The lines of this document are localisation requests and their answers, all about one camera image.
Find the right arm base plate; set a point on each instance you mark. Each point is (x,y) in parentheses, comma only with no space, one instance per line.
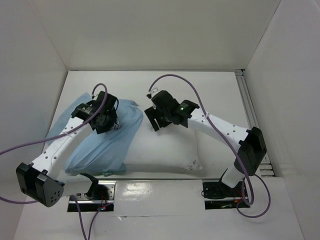
(218,196)

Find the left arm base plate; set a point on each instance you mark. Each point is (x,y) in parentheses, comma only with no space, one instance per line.
(89,194)

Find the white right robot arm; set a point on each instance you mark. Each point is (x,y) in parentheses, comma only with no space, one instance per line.
(249,144)

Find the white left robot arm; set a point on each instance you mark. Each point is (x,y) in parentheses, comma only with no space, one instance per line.
(39,179)

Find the white pillow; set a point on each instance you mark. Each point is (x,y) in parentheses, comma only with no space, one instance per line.
(170,149)

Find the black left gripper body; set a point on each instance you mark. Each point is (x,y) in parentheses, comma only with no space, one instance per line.
(111,122)

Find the light blue pillowcase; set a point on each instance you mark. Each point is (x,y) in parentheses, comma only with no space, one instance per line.
(105,153)

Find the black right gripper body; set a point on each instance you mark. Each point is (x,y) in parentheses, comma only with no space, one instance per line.
(155,116)

